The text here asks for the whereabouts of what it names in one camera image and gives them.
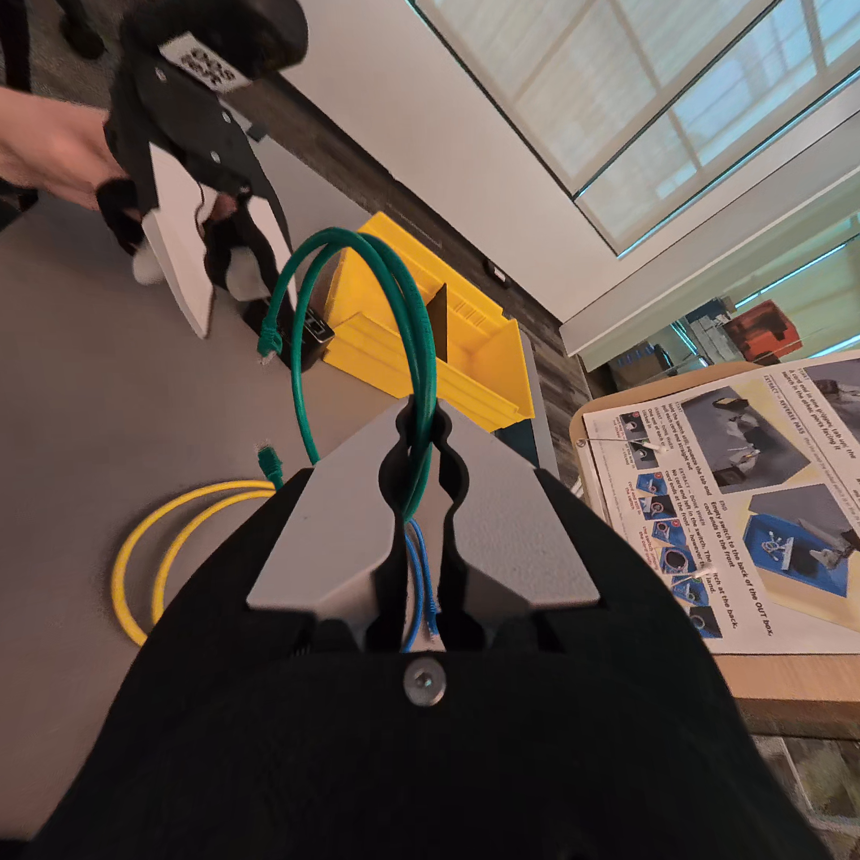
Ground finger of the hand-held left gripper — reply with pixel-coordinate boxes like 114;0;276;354
141;142;216;340
232;193;300;311

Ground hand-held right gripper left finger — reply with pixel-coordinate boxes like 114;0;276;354
246;396;421;650

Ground large glass window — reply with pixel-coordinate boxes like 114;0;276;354
410;0;860;259

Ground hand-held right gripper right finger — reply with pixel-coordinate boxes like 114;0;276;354
430;396;600;651

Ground black network switch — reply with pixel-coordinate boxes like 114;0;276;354
245;296;335;374

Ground printed instruction sheet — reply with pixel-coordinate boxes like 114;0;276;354
583;349;860;656

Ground yellow ethernet cable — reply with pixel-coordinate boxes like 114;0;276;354
111;479;280;647

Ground person's left hand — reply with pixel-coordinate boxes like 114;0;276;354
0;86;130;211

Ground green ethernet cable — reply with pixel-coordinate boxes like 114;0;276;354
257;227;439;521

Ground red plastic case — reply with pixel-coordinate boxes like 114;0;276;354
724;300;804;367

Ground yellow plastic bin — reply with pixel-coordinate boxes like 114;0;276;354
322;211;536;432

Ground blue ethernet cable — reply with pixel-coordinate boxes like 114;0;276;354
402;517;444;653

